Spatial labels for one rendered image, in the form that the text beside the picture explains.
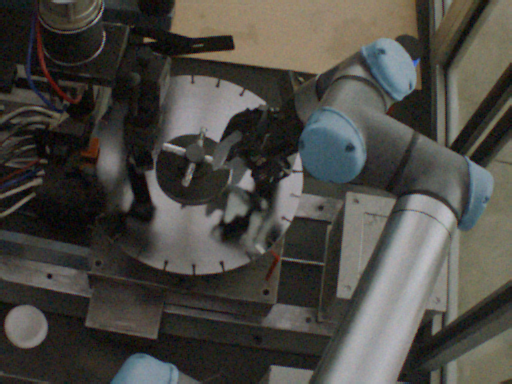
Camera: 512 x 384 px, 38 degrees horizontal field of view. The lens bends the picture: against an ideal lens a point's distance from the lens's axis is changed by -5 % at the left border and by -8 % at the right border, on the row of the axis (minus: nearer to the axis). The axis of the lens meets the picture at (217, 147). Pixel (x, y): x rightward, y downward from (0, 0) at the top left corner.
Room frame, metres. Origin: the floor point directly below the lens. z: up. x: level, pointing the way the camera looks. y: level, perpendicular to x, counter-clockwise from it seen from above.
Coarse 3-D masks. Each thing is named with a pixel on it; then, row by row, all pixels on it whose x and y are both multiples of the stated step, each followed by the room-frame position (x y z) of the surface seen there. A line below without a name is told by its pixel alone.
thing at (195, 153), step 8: (200, 136) 0.55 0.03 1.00; (168, 144) 0.53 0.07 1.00; (200, 144) 0.54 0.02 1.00; (176, 152) 0.52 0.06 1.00; (184, 152) 0.52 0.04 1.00; (192, 152) 0.52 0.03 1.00; (200, 152) 0.52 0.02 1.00; (184, 160) 0.52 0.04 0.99; (192, 160) 0.51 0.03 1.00; (200, 160) 0.51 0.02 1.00; (208, 160) 0.52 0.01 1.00; (192, 168) 0.50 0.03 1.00; (184, 184) 0.47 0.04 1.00
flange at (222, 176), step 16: (176, 144) 0.55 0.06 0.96; (192, 144) 0.56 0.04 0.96; (208, 144) 0.56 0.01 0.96; (160, 160) 0.52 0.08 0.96; (176, 160) 0.53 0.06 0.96; (160, 176) 0.50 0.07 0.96; (176, 176) 0.50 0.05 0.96; (192, 176) 0.50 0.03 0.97; (208, 176) 0.51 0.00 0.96; (224, 176) 0.52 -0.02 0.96; (176, 192) 0.48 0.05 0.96; (192, 192) 0.48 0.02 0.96; (208, 192) 0.49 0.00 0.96
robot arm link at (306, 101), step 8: (312, 80) 0.54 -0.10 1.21; (304, 88) 0.54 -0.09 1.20; (312, 88) 0.53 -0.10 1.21; (296, 96) 0.53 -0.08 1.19; (304, 96) 0.52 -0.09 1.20; (312, 96) 0.52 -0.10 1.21; (296, 104) 0.52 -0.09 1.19; (304, 104) 0.51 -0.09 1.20; (312, 104) 0.51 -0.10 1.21; (304, 112) 0.51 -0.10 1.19; (312, 112) 0.50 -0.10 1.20; (304, 120) 0.50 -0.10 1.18
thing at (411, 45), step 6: (402, 36) 0.69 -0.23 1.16; (408, 36) 0.69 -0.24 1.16; (402, 42) 0.68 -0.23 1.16; (408, 42) 0.68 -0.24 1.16; (414, 42) 0.68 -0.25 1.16; (408, 48) 0.67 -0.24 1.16; (414, 48) 0.67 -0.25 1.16; (420, 48) 0.67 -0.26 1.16; (408, 54) 0.66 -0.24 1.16; (414, 54) 0.66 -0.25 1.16; (420, 54) 0.66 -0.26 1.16; (414, 60) 0.65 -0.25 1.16; (414, 66) 0.65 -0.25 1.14
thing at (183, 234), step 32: (192, 96) 0.65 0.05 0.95; (224, 96) 0.66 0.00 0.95; (256, 96) 0.67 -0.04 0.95; (96, 128) 0.56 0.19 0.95; (192, 128) 0.59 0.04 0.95; (224, 128) 0.60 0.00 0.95; (96, 160) 0.50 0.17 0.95; (128, 160) 0.52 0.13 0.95; (96, 192) 0.45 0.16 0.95; (128, 192) 0.46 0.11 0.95; (160, 192) 0.47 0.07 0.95; (224, 192) 0.49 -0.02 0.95; (256, 192) 0.50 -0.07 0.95; (288, 192) 0.51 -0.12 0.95; (128, 224) 0.41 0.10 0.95; (160, 224) 0.42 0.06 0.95; (192, 224) 0.43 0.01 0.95; (224, 224) 0.44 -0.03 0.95; (256, 224) 0.45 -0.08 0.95; (288, 224) 0.46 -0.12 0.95; (160, 256) 0.38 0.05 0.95; (192, 256) 0.39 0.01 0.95; (224, 256) 0.40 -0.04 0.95; (256, 256) 0.40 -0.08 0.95
